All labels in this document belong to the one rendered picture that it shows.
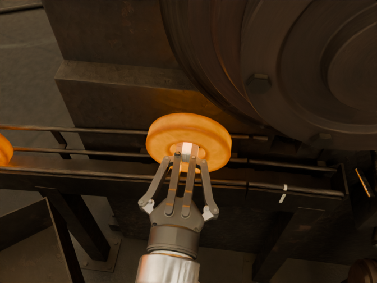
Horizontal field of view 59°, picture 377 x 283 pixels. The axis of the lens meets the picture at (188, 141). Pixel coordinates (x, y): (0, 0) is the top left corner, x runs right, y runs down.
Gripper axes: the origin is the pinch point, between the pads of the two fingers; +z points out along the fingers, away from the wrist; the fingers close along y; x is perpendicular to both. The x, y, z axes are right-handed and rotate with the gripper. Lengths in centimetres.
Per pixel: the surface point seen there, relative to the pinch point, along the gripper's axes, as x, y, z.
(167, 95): 0.6, -5.3, 9.6
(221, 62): 21.5, 4.5, -2.4
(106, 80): 2.5, -17.3, 10.6
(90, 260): -83, -38, -5
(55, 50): -90, -98, 116
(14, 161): -24, -46, 4
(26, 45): -90, -118, 118
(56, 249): -22.6, -26.7, -16.2
